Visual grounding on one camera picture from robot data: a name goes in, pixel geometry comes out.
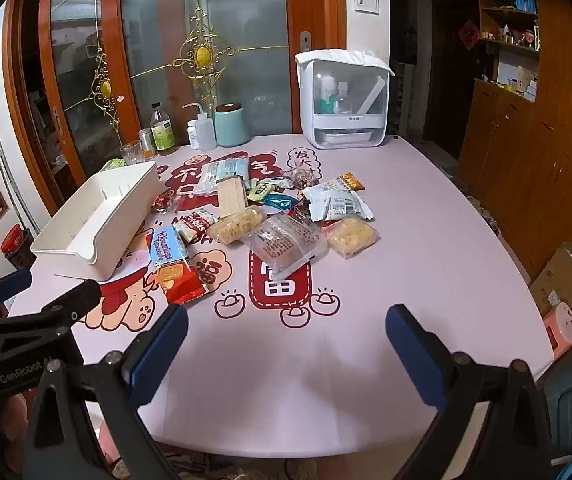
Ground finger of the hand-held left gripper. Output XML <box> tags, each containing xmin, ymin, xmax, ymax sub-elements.
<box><xmin>0</xmin><ymin>268</ymin><xmax>34</xmax><ymax>306</ymax></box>
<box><xmin>28</xmin><ymin>280</ymin><xmax>102</xmax><ymax>336</ymax></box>

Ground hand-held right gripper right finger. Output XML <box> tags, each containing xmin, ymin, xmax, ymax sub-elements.
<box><xmin>386</xmin><ymin>304</ymin><xmax>554</xmax><ymax>480</ymax></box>

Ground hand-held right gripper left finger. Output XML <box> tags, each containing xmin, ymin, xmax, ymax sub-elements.
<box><xmin>21</xmin><ymin>304</ymin><xmax>189</xmax><ymax>480</ymax></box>

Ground blue red biscuit packet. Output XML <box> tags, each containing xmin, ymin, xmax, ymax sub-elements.
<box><xmin>150</xmin><ymin>225</ymin><xmax>207</xmax><ymax>306</ymax></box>

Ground white plastic storage box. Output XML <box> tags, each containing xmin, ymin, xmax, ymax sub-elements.
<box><xmin>30</xmin><ymin>161</ymin><xmax>161</xmax><ymax>282</ymax></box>

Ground red white cookie packet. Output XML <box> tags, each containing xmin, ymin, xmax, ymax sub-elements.
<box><xmin>173</xmin><ymin>209</ymin><xmax>217</xmax><ymax>246</ymax></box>

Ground clear packet yellow puffs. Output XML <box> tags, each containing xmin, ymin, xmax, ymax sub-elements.
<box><xmin>210</xmin><ymin>205</ymin><xmax>267</xmax><ymax>246</ymax></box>
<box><xmin>322</xmin><ymin>216</ymin><xmax>380</xmax><ymax>259</ymax></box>

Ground clear packet brown cake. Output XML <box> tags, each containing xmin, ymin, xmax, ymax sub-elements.
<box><xmin>245</xmin><ymin>211</ymin><xmax>327</xmax><ymax>282</ymax></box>

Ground clear wafer packet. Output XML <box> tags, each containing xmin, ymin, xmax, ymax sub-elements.
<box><xmin>216</xmin><ymin>176</ymin><xmax>247</xmax><ymax>219</ymax></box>

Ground white grey snack packet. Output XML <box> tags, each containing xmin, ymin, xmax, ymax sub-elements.
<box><xmin>300</xmin><ymin>181</ymin><xmax>375</xmax><ymax>223</ymax></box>

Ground dark red snack packet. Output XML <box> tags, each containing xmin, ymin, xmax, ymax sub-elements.
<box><xmin>290</xmin><ymin>199</ymin><xmax>327</xmax><ymax>225</ymax></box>

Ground orange white snack packet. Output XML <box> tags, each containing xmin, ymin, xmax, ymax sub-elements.
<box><xmin>327</xmin><ymin>171</ymin><xmax>367</xmax><ymax>192</ymax></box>

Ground light blue snack packet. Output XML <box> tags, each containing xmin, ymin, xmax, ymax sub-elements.
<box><xmin>197</xmin><ymin>157</ymin><xmax>253</xmax><ymax>197</ymax></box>

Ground blue foil snack packet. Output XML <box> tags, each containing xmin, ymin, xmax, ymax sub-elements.
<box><xmin>261</xmin><ymin>192</ymin><xmax>300</xmax><ymax>212</ymax></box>

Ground clear packet mixed nuts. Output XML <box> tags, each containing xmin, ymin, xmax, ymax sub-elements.
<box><xmin>285</xmin><ymin>166</ymin><xmax>323</xmax><ymax>189</ymax></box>

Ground red lidded bucket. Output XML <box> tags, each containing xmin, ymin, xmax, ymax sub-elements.
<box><xmin>0</xmin><ymin>223</ymin><xmax>38</xmax><ymax>272</ymax></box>

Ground pink plastic stool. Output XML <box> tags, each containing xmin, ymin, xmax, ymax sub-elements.
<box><xmin>542</xmin><ymin>302</ymin><xmax>572</xmax><ymax>362</ymax></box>

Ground clear drinking glass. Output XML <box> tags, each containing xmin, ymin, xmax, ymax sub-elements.
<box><xmin>119</xmin><ymin>140</ymin><xmax>145</xmax><ymax>166</ymax></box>

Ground cardboard box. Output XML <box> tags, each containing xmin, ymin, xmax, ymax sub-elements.
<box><xmin>530</xmin><ymin>240</ymin><xmax>572</xmax><ymax>318</ymax></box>

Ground small spice jar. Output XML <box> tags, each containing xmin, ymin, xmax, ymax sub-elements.
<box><xmin>138</xmin><ymin>128</ymin><xmax>157</xmax><ymax>161</ymax></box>

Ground green label bottle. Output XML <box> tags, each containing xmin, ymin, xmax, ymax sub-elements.
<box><xmin>149</xmin><ymin>102</ymin><xmax>177</xmax><ymax>156</ymax></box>

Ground clear wash bottle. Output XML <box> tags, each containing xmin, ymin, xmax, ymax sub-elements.
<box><xmin>182</xmin><ymin>102</ymin><xmax>217</xmax><ymax>152</ymax></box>

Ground wooden glass sliding door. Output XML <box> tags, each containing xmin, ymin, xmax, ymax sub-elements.
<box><xmin>6</xmin><ymin>0</ymin><xmax>139</xmax><ymax>201</ymax></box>
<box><xmin>116</xmin><ymin>0</ymin><xmax>347</xmax><ymax>137</ymax></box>

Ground mint green canister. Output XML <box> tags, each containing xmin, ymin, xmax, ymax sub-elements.
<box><xmin>214</xmin><ymin>103</ymin><xmax>250</xmax><ymax>148</ymax></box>

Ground wooden cabinet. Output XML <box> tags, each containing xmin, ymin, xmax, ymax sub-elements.
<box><xmin>458</xmin><ymin>0</ymin><xmax>572</xmax><ymax>283</ymax></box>

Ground dark entry door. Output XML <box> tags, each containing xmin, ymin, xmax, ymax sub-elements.
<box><xmin>432</xmin><ymin>0</ymin><xmax>482</xmax><ymax>162</ymax></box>

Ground red paper door decoration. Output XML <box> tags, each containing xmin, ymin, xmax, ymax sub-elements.
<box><xmin>458</xmin><ymin>19</ymin><xmax>480</xmax><ymax>49</ymax></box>

